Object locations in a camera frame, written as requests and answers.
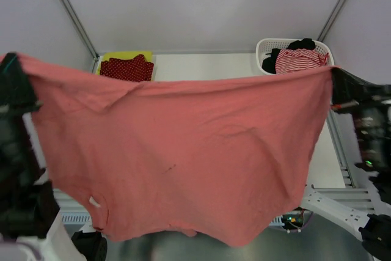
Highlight pink red garment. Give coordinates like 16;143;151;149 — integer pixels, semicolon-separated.
1;54;332;246

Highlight red polka dot garment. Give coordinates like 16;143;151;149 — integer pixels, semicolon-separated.
100;54;154;83

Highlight yellow-green trousers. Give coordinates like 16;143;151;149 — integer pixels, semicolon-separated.
94;51;153;75

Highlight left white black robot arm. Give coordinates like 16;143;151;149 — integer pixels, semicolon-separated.
1;53;108;260

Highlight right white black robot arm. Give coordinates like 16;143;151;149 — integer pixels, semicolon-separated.
301;68;390;260

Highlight white plastic laundry basket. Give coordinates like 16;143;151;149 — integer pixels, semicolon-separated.
256;38;334;75

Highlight black garment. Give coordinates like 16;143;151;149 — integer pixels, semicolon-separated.
258;38;316;74

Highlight red white striped garment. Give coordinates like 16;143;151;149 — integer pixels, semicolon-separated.
275;49;329;75

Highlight aluminium mounting rail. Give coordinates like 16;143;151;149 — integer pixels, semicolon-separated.
53;188;375;213

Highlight white slotted cable duct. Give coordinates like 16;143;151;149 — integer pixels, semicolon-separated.
62;212;283;227

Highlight left aluminium frame post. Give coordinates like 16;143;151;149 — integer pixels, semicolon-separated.
59;0;98;61

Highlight aluminium frame post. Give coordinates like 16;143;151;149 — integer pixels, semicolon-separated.
317;0;348;42
59;0;98;61

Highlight right aluminium frame post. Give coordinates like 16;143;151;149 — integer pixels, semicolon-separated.
317;0;348;42

